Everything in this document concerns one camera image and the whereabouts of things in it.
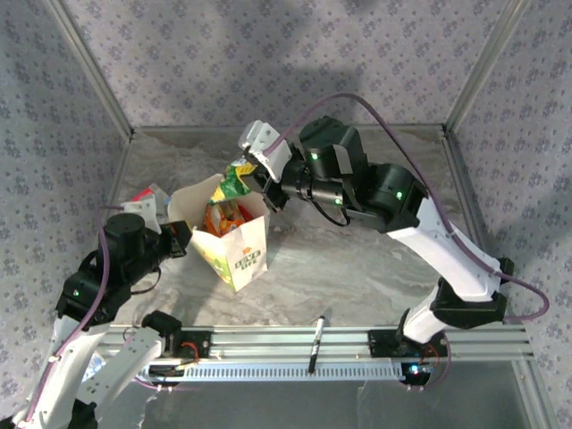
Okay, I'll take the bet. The green Fox's candy bag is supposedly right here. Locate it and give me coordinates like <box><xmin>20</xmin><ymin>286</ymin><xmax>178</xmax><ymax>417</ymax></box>
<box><xmin>209</xmin><ymin>159</ymin><xmax>259</xmax><ymax>206</ymax></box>

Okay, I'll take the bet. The orange white label snack bag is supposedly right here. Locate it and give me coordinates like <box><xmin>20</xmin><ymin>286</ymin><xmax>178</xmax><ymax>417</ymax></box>
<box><xmin>218</xmin><ymin>207</ymin><xmax>247</xmax><ymax>238</ymax></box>

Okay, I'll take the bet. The white flower print paper bag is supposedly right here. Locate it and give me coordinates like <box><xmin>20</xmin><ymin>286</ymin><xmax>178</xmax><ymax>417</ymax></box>
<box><xmin>168</xmin><ymin>172</ymin><xmax>272</xmax><ymax>294</ymax></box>

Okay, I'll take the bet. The black board without lit LED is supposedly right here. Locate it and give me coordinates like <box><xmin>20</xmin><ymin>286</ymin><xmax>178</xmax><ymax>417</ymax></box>
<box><xmin>149</xmin><ymin>364</ymin><xmax>198</xmax><ymax>388</ymax></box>

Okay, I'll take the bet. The white blue small card pack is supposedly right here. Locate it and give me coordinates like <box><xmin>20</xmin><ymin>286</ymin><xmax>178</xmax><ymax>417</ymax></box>
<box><xmin>87</xmin><ymin>355</ymin><xmax>107</xmax><ymax>381</ymax></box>

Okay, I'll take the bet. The black marker pen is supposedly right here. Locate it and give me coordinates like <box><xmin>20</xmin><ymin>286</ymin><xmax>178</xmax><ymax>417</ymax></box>
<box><xmin>307</xmin><ymin>315</ymin><xmax>326</xmax><ymax>374</ymax></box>

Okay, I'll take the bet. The black board with lit LED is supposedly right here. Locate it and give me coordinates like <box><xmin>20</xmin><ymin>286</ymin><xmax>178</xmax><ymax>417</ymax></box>
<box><xmin>400</xmin><ymin>362</ymin><xmax>433</xmax><ymax>386</ymax></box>

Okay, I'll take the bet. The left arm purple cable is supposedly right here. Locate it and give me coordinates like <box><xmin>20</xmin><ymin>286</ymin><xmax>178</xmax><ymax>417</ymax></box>
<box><xmin>24</xmin><ymin>204</ymin><xmax>173</xmax><ymax>425</ymax></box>

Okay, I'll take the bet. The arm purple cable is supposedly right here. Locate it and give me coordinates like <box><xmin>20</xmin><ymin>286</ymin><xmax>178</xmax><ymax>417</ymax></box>
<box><xmin>265</xmin><ymin>92</ymin><xmax>551</xmax><ymax>393</ymax></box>
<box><xmin>24</xmin><ymin>204</ymin><xmax>173</xmax><ymax>425</ymax></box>

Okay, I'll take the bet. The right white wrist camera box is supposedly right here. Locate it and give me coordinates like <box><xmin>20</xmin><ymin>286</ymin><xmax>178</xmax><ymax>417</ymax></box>
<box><xmin>238</xmin><ymin>120</ymin><xmax>294</xmax><ymax>182</ymax></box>

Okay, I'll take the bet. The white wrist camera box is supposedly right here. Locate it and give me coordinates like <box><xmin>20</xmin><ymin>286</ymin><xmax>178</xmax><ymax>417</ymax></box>
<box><xmin>122</xmin><ymin>198</ymin><xmax>163</xmax><ymax>233</ymax></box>
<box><xmin>238</xmin><ymin>120</ymin><xmax>294</xmax><ymax>182</ymax></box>

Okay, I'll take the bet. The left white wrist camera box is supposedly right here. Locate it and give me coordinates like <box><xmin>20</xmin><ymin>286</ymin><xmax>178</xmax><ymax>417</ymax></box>
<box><xmin>122</xmin><ymin>198</ymin><xmax>163</xmax><ymax>233</ymax></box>

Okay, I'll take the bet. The left thin black wrist cable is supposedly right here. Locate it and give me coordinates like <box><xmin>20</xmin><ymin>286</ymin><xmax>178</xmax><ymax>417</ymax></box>
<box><xmin>130</xmin><ymin>266</ymin><xmax>163</xmax><ymax>295</ymax></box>

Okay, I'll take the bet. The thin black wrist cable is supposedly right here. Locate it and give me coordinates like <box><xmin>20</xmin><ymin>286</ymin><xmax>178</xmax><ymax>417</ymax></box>
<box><xmin>130</xmin><ymin>266</ymin><xmax>163</xmax><ymax>295</ymax></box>
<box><xmin>317</xmin><ymin>200</ymin><xmax>353</xmax><ymax>228</ymax></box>

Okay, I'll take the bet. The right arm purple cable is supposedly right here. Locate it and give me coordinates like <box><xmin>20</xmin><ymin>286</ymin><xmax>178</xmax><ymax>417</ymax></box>
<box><xmin>265</xmin><ymin>92</ymin><xmax>551</xmax><ymax>393</ymax></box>

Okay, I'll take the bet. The right thin black wrist cable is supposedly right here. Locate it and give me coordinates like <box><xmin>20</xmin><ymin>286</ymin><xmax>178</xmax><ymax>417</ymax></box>
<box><xmin>317</xmin><ymin>200</ymin><xmax>353</xmax><ymax>228</ymax></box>

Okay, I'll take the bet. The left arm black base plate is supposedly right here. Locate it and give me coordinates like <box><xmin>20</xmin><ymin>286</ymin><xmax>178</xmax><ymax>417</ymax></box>
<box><xmin>167</xmin><ymin>328</ymin><xmax>212</xmax><ymax>359</ymax></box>

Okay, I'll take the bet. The aluminium mounting rail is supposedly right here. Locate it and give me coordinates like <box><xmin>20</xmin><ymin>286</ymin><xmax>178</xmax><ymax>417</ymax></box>
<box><xmin>88</xmin><ymin>324</ymin><xmax>537</xmax><ymax>363</ymax></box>

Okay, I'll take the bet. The white slotted cable duct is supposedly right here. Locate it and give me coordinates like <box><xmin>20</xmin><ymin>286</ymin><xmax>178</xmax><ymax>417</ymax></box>
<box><xmin>138</xmin><ymin>361</ymin><xmax>403</xmax><ymax>383</ymax></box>

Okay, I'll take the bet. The aluminium frame post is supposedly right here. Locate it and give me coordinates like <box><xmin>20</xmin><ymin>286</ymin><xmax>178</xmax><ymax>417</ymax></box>
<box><xmin>44</xmin><ymin>0</ymin><xmax>135</xmax><ymax>140</ymax></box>
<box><xmin>443</xmin><ymin>0</ymin><xmax>534</xmax><ymax>135</ymax></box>

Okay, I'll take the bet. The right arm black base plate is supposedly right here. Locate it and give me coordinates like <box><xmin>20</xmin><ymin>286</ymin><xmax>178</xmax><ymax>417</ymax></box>
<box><xmin>366</xmin><ymin>329</ymin><xmax>450</xmax><ymax>358</ymax></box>

